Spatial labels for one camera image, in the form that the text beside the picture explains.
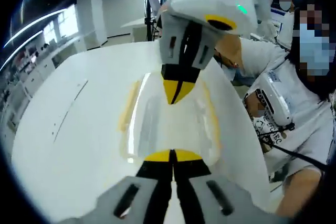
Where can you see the person in white shirt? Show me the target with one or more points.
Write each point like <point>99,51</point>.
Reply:
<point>309,124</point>

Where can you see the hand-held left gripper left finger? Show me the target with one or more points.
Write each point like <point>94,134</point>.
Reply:
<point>131,200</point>

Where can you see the white chest-worn device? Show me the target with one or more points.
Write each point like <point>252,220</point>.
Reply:
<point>275,98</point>

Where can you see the small tilted screen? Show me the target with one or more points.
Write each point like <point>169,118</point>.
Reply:
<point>155,1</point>

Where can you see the white side table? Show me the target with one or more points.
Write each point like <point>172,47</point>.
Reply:
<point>139,26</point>

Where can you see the black monitor stand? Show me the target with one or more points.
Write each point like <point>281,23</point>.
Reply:
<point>150,24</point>

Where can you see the clear plastic bag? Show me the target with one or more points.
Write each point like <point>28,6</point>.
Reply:
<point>157,124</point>

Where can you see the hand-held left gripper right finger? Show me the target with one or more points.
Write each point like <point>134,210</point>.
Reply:
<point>210,200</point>

